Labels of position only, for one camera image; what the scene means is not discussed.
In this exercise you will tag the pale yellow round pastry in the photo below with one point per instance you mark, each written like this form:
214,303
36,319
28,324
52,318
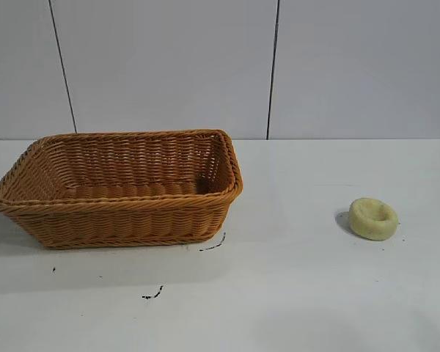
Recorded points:
363,225

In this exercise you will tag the brown woven wicker basket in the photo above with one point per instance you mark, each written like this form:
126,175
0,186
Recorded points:
124,220

